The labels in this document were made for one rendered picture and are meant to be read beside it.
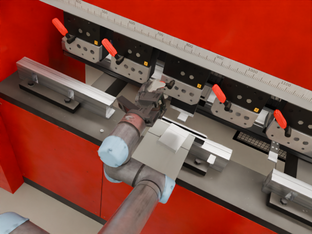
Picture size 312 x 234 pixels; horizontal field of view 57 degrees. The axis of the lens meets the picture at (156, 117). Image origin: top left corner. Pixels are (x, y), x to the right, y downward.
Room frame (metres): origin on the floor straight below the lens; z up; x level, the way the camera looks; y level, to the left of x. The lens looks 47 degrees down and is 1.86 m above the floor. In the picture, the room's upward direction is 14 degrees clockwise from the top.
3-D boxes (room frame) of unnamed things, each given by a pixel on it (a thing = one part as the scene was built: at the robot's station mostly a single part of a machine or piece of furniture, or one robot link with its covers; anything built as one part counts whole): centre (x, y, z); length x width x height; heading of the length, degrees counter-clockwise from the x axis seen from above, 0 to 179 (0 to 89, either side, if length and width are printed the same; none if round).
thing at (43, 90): (0.89, 0.50, 0.89); 0.30 x 0.05 x 0.03; 76
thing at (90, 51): (0.90, 0.32, 1.26); 0.15 x 0.09 x 0.17; 76
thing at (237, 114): (0.76, -0.26, 1.26); 0.15 x 0.09 x 0.17; 76
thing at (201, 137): (0.80, -0.12, 0.98); 0.20 x 0.03 x 0.03; 76
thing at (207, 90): (0.96, -0.14, 1.01); 0.26 x 0.12 x 0.05; 166
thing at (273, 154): (0.86, -0.52, 1.01); 0.26 x 0.12 x 0.05; 166
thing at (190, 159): (0.74, -0.12, 0.89); 0.30 x 0.05 x 0.03; 76
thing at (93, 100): (0.94, 0.44, 0.92); 0.50 x 0.06 x 0.10; 76
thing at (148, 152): (0.66, -0.06, 1.00); 0.26 x 0.18 x 0.01; 166
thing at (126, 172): (0.46, 0.06, 1.13); 0.11 x 0.08 x 0.11; 74
